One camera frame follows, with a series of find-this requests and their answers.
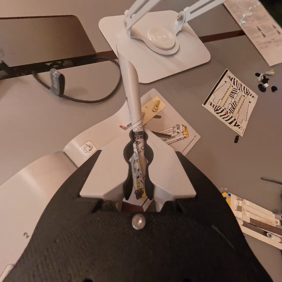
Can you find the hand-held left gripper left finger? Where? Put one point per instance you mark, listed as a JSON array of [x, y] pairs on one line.
[[103, 174]]

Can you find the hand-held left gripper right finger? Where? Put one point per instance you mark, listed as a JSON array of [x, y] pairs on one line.
[[171, 174]]

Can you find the white lego instruction booklet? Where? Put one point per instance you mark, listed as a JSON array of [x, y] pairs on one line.
[[44, 176]]

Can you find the white lego helicopter model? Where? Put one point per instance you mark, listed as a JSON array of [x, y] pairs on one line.
[[255, 216]]

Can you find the small red lego pin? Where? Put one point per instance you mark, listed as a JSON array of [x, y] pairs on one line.
[[123, 127]]

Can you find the black lego pin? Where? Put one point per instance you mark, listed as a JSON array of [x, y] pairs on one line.
[[236, 139]]

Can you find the black round lego piece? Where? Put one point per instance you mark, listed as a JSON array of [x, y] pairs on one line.
[[262, 88]]

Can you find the small black lego piece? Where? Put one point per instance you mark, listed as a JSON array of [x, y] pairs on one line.
[[274, 88]]

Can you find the cluster of small lego pieces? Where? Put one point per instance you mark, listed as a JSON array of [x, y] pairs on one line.
[[264, 76]]

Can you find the zebra striped sticker sheet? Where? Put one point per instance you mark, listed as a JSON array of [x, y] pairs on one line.
[[231, 103]]

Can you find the dark brown rounded panel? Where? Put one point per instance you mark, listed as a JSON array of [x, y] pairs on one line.
[[44, 39]]

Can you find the clear plastic scrap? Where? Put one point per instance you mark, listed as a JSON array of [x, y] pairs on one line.
[[249, 13]]

